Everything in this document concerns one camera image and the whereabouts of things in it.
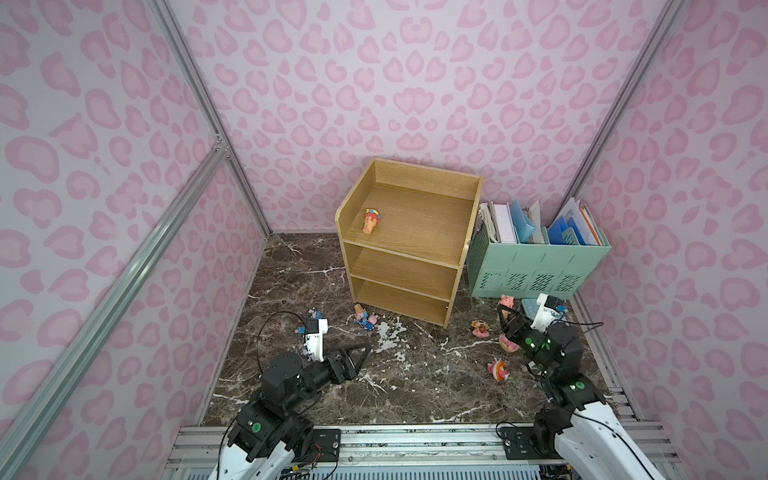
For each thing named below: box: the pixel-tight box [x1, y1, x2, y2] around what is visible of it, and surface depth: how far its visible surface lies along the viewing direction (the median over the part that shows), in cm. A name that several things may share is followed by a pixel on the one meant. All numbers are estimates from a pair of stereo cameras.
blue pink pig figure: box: [354, 304, 379, 331], surface depth 95 cm
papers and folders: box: [478, 197, 603, 246], surface depth 89 cm
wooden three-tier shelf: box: [335, 158, 483, 328], surface depth 84 cm
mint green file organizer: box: [466, 226, 612, 300], surface depth 89 cm
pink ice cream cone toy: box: [499, 294, 515, 320], surface depth 80 cm
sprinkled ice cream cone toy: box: [362, 208, 383, 235], surface depth 77 cm
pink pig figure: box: [471, 319, 490, 338], surface depth 92 cm
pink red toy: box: [487, 358, 510, 382], surface depth 83 cm
